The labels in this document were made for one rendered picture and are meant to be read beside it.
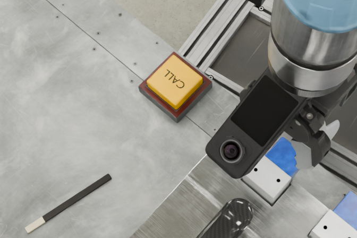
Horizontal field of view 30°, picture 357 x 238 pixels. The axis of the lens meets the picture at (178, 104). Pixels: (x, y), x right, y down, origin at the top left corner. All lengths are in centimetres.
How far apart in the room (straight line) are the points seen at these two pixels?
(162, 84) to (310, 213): 29
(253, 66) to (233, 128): 108
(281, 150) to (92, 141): 29
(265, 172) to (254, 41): 91
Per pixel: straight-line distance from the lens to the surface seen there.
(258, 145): 61
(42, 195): 99
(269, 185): 84
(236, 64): 169
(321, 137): 65
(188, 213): 86
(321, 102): 64
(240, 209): 86
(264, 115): 60
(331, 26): 47
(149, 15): 202
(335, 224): 84
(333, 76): 55
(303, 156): 71
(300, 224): 86
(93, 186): 97
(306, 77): 54
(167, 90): 98
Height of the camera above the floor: 172
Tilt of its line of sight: 67 degrees down
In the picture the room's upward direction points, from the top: 8 degrees counter-clockwise
